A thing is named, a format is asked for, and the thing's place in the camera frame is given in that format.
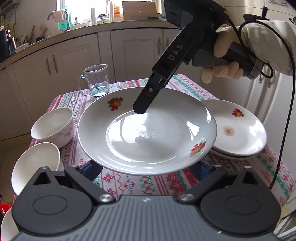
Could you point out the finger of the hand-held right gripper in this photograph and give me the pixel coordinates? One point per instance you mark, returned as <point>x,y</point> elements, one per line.
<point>148,99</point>

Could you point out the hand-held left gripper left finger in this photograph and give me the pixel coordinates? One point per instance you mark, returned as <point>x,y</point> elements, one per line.
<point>91,170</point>

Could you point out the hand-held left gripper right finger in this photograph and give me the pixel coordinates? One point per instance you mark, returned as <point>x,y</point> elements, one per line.
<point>203,171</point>

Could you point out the stained white fruit print plate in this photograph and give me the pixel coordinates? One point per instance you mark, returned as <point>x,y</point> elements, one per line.
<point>245,139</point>

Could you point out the white floral bowl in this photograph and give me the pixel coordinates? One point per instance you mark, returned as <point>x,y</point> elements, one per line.
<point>32,162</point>
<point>7,227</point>
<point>49,122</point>

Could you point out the person's right hand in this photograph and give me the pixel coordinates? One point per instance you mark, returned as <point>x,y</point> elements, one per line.
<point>270,44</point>

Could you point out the white kitchen cabinet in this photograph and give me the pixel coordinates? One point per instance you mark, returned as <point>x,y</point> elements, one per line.
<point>138,51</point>

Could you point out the patterned red green tablecloth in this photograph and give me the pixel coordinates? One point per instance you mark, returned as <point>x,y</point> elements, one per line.
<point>254,176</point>

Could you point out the black wok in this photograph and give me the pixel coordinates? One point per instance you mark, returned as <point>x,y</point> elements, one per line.
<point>251,16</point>

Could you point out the clear glass mug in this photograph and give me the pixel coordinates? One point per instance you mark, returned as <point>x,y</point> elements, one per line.
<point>97,78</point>

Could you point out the brown cardboard box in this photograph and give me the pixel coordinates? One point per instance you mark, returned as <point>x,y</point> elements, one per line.
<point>141,10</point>

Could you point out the lidded glass jar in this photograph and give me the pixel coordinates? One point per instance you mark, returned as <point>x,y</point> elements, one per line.
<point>103,19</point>

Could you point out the red cardboard box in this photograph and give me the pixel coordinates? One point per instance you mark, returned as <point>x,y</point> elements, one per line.
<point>3,208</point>

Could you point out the stack of white cups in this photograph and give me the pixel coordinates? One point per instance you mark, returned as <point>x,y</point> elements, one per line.
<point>93,16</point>

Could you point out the metal kitchen faucet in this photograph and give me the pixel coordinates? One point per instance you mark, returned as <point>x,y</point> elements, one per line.
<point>67,20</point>

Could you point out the white dish cloth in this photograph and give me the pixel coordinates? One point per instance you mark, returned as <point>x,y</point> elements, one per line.
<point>58,15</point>

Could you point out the utensil rack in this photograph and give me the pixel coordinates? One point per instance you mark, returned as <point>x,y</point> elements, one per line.
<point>34,37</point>

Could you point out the black kitchen appliance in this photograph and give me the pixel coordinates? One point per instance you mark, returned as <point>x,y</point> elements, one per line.
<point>5,46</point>

